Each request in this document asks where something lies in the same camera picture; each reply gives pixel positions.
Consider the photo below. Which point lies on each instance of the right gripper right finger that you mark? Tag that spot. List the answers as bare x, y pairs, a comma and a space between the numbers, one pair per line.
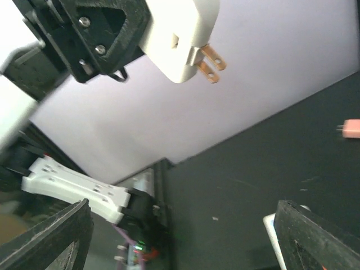
308, 241

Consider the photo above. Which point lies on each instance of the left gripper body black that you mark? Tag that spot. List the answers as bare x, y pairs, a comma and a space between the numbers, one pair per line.
40, 68

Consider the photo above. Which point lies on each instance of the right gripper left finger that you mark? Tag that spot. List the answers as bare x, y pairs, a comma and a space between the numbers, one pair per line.
63, 239

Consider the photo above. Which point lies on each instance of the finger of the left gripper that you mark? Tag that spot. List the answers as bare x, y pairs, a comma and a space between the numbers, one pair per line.
104, 34

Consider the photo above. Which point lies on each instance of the white power strip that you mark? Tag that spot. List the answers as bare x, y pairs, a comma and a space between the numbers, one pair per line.
275, 242

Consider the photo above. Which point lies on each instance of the white plug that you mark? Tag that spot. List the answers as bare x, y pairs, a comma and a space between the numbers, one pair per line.
177, 38

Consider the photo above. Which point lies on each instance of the small pink plug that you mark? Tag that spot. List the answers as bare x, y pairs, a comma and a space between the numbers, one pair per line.
350, 129

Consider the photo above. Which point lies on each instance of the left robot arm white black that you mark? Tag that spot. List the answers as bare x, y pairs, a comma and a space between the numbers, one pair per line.
131, 209

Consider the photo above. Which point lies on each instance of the left controller board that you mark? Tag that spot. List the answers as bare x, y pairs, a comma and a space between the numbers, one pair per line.
128, 256

